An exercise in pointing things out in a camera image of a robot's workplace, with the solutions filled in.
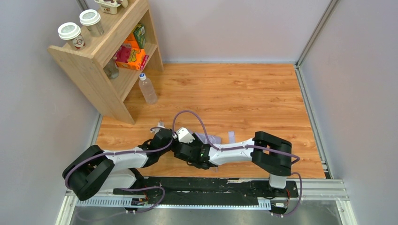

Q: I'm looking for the lavender folding umbrella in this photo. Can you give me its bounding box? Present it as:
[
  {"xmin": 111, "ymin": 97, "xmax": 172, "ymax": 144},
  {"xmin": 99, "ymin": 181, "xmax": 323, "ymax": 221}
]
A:
[{"xmin": 190, "ymin": 132, "xmax": 221, "ymax": 170}]

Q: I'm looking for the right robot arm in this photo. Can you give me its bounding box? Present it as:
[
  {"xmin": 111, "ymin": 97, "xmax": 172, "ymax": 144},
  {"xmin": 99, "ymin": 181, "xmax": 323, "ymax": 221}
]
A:
[{"xmin": 172, "ymin": 131, "xmax": 299, "ymax": 189}]

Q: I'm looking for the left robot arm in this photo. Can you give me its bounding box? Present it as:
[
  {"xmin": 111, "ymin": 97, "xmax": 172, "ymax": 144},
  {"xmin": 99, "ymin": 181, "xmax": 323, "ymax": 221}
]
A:
[{"xmin": 62, "ymin": 128, "xmax": 177, "ymax": 201}]

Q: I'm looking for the clear plastic water bottle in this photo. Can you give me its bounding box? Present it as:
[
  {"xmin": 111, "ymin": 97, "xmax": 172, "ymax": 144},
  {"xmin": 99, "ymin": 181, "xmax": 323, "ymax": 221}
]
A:
[{"xmin": 138, "ymin": 73, "xmax": 158, "ymax": 105}]

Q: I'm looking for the orange snack box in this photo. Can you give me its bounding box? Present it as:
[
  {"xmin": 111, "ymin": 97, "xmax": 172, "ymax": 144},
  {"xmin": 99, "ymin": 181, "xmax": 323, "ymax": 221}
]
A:
[{"xmin": 113, "ymin": 46, "xmax": 149, "ymax": 71}]

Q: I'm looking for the glass jar on shelf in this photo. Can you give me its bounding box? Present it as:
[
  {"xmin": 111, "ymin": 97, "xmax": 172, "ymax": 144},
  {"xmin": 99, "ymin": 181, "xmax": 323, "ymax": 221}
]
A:
[{"xmin": 103, "ymin": 57, "xmax": 119, "ymax": 80}]

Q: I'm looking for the green drink carton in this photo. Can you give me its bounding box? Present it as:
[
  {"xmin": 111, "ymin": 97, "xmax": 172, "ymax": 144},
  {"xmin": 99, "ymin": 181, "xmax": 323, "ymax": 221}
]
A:
[{"xmin": 126, "ymin": 23, "xmax": 146, "ymax": 49}]

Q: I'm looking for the yogurt cup pack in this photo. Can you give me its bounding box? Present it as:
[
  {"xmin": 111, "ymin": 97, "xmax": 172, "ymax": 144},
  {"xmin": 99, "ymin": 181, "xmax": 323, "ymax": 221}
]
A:
[{"xmin": 94, "ymin": 0, "xmax": 129, "ymax": 15}]

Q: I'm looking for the rear white-lidded paper cup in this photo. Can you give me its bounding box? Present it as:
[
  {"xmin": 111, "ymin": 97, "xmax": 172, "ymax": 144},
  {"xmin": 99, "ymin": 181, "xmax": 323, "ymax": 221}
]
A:
[{"xmin": 79, "ymin": 9, "xmax": 105, "ymax": 37}]

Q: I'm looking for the white-lidded paper cup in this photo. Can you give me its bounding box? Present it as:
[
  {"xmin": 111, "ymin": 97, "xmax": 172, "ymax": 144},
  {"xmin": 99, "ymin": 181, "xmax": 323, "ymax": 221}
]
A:
[
  {"xmin": 79, "ymin": 9, "xmax": 105, "ymax": 37},
  {"xmin": 58, "ymin": 22, "xmax": 85, "ymax": 50}
]

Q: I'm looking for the front white-lidded paper cup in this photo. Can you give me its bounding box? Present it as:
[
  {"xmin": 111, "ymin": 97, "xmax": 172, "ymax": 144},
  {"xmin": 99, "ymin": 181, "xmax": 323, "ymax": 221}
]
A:
[{"xmin": 58, "ymin": 22, "xmax": 85, "ymax": 50}]

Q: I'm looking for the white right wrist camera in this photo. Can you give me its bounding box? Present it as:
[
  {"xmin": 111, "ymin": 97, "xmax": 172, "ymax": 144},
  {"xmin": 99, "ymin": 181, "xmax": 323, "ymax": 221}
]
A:
[{"xmin": 172, "ymin": 127, "xmax": 195, "ymax": 143}]

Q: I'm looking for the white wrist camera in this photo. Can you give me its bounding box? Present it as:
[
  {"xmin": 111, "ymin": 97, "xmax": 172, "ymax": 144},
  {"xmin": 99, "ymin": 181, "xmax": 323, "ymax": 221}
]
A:
[
  {"xmin": 172, "ymin": 127, "xmax": 195, "ymax": 143},
  {"xmin": 155, "ymin": 121, "xmax": 166, "ymax": 129}
]

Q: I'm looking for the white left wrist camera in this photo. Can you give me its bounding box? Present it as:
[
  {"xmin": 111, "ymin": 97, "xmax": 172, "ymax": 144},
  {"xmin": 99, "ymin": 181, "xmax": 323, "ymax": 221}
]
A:
[{"xmin": 155, "ymin": 121, "xmax": 166, "ymax": 129}]

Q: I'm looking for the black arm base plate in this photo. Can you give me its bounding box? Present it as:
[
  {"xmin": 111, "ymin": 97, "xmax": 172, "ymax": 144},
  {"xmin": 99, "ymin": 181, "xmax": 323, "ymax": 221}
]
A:
[{"xmin": 113, "ymin": 176, "xmax": 299, "ymax": 206}]

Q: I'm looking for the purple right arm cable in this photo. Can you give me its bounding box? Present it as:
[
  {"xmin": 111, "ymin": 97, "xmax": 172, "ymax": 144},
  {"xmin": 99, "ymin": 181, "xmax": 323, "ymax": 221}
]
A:
[{"xmin": 171, "ymin": 110, "xmax": 303, "ymax": 217}]

